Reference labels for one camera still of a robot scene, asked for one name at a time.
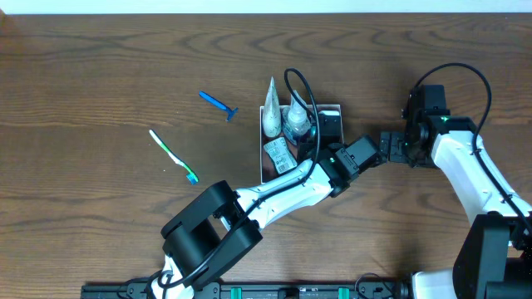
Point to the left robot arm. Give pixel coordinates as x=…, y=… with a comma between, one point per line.
x=221, y=225

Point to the clear blue soap pump bottle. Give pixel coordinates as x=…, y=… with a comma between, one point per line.
x=296, y=123

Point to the white box with pink interior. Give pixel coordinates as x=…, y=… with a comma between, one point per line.
x=266, y=166

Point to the green white toothbrush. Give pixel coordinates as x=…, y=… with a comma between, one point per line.
x=191, y=176

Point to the black mounting rail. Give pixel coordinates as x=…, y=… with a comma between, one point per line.
x=370, y=289

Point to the blue disposable razor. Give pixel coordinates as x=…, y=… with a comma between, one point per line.
x=220, y=105

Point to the white squeeze tube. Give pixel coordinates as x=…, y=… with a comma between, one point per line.
x=271, y=117

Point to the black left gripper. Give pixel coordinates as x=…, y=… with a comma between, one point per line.
x=328, y=125

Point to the green white labelled packet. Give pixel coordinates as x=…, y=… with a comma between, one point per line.
x=280, y=155

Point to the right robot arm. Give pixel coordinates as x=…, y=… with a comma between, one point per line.
x=495, y=258

